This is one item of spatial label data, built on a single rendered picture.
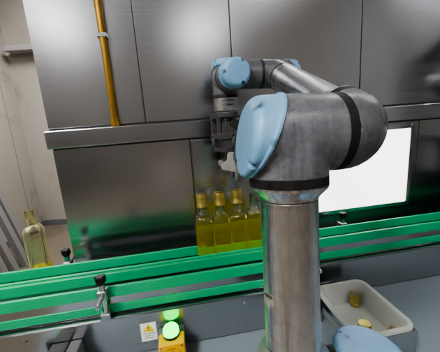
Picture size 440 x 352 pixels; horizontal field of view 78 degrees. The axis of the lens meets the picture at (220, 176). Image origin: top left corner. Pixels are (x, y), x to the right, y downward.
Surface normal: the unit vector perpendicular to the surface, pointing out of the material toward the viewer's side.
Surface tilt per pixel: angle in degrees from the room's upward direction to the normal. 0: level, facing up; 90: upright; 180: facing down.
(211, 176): 90
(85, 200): 90
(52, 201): 90
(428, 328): 0
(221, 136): 91
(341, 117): 70
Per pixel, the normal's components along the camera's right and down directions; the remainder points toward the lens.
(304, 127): 0.17, 0.00
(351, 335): 0.08, -0.98
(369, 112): 0.27, -0.29
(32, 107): 0.00, 0.22
